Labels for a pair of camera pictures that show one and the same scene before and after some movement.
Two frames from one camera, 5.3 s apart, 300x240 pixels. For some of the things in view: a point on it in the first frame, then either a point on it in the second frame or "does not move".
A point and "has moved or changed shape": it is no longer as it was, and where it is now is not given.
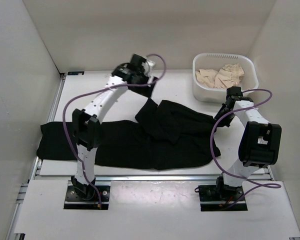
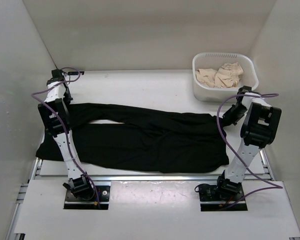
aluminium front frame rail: [148, 177] does not move
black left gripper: [146, 91] to [68, 99]
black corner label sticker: [75, 73] does not move
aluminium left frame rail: [12, 234] does not move
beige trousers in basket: [228, 76] does not move
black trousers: [163, 133] has moved or changed shape
